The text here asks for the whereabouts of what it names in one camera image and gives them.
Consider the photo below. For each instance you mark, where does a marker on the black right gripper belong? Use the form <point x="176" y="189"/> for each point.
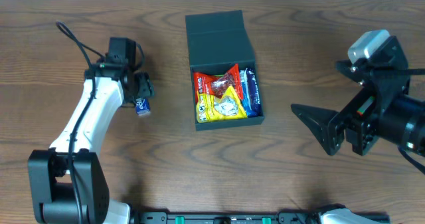
<point x="337" y="131"/>

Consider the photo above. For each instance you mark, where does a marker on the red snack bag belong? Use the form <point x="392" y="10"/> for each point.
<point x="217" y="85"/>

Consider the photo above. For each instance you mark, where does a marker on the yellow snack bag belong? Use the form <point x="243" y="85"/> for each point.
<point x="210" y="108"/>

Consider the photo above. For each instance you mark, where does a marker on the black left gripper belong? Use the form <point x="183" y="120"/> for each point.
<point x="145" y="85"/>

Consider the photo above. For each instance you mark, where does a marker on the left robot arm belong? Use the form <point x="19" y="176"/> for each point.
<point x="67" y="182"/>

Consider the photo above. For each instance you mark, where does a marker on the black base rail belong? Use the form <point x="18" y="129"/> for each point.
<point x="330" y="214"/>

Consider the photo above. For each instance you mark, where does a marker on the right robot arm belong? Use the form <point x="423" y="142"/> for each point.
<point x="403" y="122"/>

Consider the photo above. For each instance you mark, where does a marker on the light blue cookie pack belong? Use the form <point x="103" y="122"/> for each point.
<point x="246" y="101"/>

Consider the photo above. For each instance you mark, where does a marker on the blue Eclipse mint box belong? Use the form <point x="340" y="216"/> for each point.
<point x="142" y="107"/>

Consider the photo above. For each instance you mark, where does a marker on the dark blue Dairy Milk bar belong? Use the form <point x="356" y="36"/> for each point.
<point x="253" y="91"/>

